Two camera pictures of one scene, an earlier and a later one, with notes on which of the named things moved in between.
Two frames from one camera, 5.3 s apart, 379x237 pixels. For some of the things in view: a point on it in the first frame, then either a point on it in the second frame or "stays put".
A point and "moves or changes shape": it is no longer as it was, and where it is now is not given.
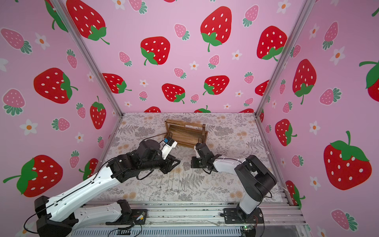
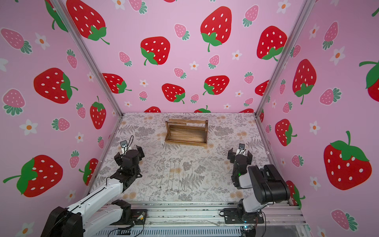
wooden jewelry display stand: [185, 134] moves or changes shape
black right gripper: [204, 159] to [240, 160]
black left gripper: [168, 163] to [139, 153]
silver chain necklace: [171, 189] stays put
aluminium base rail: [198, 218] stays put
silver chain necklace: [161, 181] stays put
